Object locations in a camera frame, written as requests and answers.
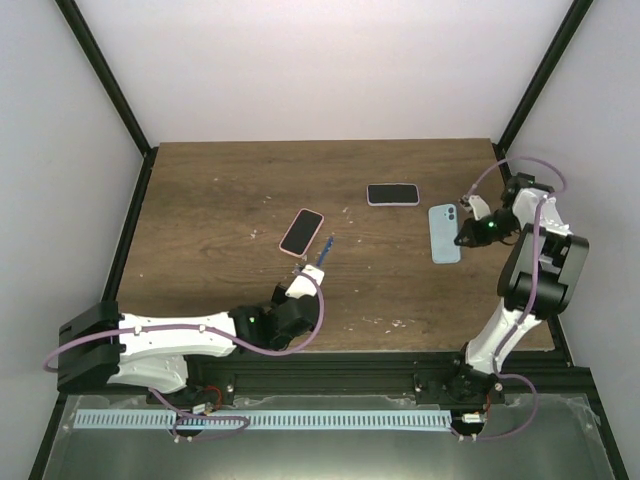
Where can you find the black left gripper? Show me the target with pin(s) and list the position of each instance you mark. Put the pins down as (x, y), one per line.
(277, 293)

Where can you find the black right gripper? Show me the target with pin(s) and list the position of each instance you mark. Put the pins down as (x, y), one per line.
(475, 240)

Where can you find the light blue phone case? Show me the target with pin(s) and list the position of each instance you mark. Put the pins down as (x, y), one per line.
(443, 229)

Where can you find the blue phone black screen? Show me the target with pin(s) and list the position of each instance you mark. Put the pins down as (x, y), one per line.
(325, 251)

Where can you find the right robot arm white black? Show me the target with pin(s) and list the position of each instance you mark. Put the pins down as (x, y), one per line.
(540, 275)

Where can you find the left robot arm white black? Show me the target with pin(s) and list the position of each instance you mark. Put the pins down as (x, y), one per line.
(104, 346)

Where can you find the phone in lilac case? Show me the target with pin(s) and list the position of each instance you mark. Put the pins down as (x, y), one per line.
(392, 194)

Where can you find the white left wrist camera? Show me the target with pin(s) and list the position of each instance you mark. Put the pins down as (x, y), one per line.
(305, 282)

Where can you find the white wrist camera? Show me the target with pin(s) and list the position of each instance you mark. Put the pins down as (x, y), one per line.
(475, 206)
(305, 282)

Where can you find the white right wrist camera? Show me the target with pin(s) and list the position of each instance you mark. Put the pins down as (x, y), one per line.
(475, 206)

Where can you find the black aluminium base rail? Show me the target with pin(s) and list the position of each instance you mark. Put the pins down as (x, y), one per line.
(428, 377)

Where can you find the light blue slotted cable duct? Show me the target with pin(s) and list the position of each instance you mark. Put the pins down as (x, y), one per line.
(419, 420)

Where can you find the black frame post right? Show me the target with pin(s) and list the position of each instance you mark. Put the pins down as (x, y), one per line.
(562, 38)

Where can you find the black frame post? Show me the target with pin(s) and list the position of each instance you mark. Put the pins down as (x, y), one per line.
(93, 53)
(562, 38)

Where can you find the black frame post left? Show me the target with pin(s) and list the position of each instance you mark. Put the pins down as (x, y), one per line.
(93, 53)

